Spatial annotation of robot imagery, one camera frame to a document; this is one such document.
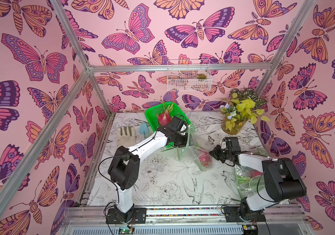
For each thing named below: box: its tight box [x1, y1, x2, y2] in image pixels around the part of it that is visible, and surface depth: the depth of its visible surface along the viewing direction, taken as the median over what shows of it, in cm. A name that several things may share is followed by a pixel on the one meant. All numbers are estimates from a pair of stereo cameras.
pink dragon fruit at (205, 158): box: [197, 148, 213, 167], surface depth 87 cm
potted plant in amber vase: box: [219, 87, 270, 135], surface depth 97 cm
